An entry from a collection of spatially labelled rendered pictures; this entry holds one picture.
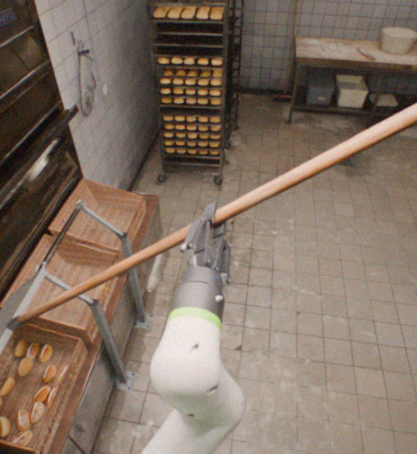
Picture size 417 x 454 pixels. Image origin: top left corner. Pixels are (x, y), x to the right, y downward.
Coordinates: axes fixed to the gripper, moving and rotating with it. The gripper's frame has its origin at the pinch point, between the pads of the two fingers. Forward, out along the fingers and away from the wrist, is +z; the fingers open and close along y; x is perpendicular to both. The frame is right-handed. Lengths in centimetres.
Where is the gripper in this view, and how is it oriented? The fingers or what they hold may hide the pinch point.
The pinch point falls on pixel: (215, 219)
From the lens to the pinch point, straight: 81.5
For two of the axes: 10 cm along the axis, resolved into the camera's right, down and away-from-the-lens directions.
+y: 6.4, 6.2, 4.6
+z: 1.4, -6.8, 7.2
